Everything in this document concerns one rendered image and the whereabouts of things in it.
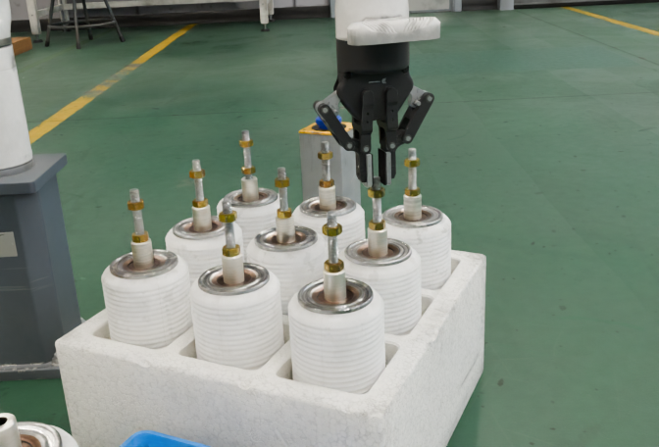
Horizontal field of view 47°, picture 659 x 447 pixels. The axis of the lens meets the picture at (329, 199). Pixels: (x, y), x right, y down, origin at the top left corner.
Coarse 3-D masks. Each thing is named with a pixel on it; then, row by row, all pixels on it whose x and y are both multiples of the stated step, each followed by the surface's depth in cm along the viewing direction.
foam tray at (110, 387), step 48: (480, 288) 100; (96, 336) 87; (192, 336) 84; (288, 336) 86; (384, 336) 82; (432, 336) 83; (480, 336) 103; (96, 384) 83; (144, 384) 80; (192, 384) 77; (240, 384) 75; (288, 384) 74; (384, 384) 73; (432, 384) 83; (96, 432) 86; (192, 432) 79; (240, 432) 76; (288, 432) 74; (336, 432) 71; (384, 432) 70; (432, 432) 85
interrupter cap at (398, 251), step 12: (360, 240) 88; (396, 240) 88; (348, 252) 85; (360, 252) 85; (396, 252) 85; (408, 252) 84; (360, 264) 83; (372, 264) 82; (384, 264) 82; (396, 264) 82
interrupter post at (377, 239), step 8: (368, 232) 84; (376, 232) 84; (384, 232) 84; (368, 240) 85; (376, 240) 84; (384, 240) 84; (368, 248) 85; (376, 248) 84; (384, 248) 84; (376, 256) 84
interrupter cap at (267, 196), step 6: (234, 192) 107; (240, 192) 107; (258, 192) 107; (264, 192) 107; (270, 192) 107; (276, 192) 106; (228, 198) 105; (234, 198) 105; (240, 198) 106; (264, 198) 105; (270, 198) 104; (276, 198) 104; (234, 204) 102; (240, 204) 103; (246, 204) 102; (252, 204) 102; (258, 204) 102; (264, 204) 102
